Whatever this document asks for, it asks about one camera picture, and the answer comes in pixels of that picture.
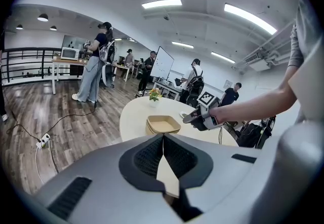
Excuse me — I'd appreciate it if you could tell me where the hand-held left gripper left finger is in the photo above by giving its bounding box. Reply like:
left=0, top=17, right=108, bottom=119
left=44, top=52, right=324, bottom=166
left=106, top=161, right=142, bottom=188
left=118, top=133, right=167, bottom=193

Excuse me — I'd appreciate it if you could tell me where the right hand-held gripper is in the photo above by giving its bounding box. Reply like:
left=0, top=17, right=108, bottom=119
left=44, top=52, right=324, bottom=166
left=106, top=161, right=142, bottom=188
left=182, top=91, right=221, bottom=132

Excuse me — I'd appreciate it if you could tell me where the whiteboard on stand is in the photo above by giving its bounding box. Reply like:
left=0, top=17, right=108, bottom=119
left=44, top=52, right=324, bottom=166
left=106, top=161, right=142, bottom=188
left=150, top=46, right=175, bottom=80

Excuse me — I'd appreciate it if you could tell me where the potted orange flower plant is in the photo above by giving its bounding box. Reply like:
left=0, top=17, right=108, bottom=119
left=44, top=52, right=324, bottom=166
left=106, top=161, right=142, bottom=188
left=148, top=88, right=163, bottom=108

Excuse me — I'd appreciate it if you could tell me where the white floor cable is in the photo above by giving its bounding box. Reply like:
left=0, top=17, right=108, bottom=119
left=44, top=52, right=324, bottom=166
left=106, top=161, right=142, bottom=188
left=34, top=146, right=46, bottom=184

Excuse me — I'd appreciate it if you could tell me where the black metal railing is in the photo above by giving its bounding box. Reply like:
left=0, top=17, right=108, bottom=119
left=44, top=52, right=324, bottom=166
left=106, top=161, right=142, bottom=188
left=0, top=47, right=88, bottom=84

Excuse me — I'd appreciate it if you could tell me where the wooden top white desk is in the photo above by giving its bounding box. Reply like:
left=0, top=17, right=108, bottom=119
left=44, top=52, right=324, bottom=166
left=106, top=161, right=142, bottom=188
left=52, top=57, right=89, bottom=95

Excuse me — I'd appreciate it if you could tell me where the black floor cable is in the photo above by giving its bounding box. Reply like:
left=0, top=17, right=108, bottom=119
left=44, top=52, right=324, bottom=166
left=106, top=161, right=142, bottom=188
left=6, top=101, right=98, bottom=142
left=48, top=139, right=60, bottom=173

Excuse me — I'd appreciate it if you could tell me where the white microwave oven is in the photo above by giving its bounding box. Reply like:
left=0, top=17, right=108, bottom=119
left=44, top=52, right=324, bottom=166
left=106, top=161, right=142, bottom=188
left=61, top=47, right=79, bottom=61

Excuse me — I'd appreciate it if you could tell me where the white work table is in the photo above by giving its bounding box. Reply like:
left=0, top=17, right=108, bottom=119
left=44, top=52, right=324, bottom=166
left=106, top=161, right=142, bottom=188
left=112, top=63, right=132, bottom=82

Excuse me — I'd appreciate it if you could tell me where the ceiling light panel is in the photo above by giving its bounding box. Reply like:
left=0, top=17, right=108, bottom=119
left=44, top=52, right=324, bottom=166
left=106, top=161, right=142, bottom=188
left=211, top=51, right=236, bottom=64
left=224, top=3, right=278, bottom=35
left=141, top=0, right=182, bottom=10
left=172, top=41, right=194, bottom=49

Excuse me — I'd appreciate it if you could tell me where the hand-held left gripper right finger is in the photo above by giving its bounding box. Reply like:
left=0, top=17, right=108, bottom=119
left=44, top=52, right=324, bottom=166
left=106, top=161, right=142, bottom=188
left=163, top=133, right=214, bottom=191

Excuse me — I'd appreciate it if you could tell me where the person's grey shirt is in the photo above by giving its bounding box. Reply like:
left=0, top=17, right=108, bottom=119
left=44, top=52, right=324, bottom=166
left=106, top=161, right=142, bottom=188
left=253, top=0, right=324, bottom=224

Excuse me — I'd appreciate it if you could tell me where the grey work table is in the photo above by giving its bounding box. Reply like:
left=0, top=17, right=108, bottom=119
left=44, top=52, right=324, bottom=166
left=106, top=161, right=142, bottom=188
left=153, top=80, right=183, bottom=101

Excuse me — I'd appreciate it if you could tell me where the white power strip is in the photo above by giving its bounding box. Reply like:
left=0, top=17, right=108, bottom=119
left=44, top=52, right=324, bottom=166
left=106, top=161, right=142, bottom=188
left=35, top=133, right=51, bottom=150

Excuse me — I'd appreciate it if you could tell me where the bundle of white ceiling pipes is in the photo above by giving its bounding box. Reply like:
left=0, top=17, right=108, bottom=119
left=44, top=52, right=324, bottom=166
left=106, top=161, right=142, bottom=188
left=232, top=21, right=296, bottom=69

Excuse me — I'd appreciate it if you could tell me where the black and white backpack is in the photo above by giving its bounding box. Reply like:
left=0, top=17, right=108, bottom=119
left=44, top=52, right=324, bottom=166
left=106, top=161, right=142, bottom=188
left=99, top=40, right=116, bottom=89
left=187, top=70, right=205, bottom=106

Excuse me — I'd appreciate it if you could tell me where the person's right forearm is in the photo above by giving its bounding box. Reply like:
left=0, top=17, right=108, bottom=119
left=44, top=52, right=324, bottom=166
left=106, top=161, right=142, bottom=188
left=210, top=64, right=298, bottom=125

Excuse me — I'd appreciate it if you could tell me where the white ceiling air conditioner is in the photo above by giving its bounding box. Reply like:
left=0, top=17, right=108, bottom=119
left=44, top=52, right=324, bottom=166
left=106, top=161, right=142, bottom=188
left=244, top=52, right=271, bottom=71

